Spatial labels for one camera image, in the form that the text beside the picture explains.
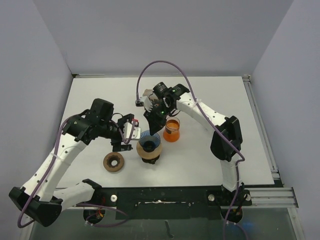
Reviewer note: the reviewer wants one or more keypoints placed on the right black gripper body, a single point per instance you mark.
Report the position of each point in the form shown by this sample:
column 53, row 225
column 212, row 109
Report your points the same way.
column 160, row 112

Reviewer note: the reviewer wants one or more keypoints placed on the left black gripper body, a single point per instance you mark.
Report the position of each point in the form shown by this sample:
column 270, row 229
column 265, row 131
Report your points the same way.
column 115, row 133

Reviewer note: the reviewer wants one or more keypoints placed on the blue glass dripper cone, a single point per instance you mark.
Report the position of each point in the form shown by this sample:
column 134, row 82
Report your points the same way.
column 149, row 142

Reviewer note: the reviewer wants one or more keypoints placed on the light wooden ring holder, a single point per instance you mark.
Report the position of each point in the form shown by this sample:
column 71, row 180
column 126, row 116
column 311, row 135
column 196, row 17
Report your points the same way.
column 146, row 155

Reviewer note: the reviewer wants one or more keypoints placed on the dark green glass dripper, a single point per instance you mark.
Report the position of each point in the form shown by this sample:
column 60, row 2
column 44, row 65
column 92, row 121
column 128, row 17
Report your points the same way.
column 151, row 161

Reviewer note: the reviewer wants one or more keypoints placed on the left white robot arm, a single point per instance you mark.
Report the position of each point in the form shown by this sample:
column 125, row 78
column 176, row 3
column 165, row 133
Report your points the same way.
column 39, row 197

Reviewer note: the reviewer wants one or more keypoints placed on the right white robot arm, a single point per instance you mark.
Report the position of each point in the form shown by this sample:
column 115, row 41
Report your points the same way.
column 226, row 141

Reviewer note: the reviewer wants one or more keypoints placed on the orange coffee filter box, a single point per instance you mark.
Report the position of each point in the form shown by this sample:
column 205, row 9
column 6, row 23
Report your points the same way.
column 148, row 93

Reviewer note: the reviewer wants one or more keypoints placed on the orange glass carafe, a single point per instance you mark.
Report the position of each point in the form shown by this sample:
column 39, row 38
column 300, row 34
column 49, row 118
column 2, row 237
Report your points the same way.
column 171, row 131

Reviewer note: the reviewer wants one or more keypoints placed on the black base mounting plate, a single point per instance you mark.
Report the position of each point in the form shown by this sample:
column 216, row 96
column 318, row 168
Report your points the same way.
column 171, row 203

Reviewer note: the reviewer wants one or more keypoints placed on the dark wooden ring holder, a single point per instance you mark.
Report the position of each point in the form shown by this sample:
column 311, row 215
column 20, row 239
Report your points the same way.
column 113, row 162

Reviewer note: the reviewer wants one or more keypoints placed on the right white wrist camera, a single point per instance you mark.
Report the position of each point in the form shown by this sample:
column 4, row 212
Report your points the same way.
column 145, row 102

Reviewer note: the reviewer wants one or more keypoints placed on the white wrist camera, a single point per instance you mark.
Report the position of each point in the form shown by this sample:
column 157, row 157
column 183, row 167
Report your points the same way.
column 132, row 131
column 145, row 102

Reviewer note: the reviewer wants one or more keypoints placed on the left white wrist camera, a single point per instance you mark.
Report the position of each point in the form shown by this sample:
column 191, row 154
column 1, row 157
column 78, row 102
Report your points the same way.
column 132, row 131

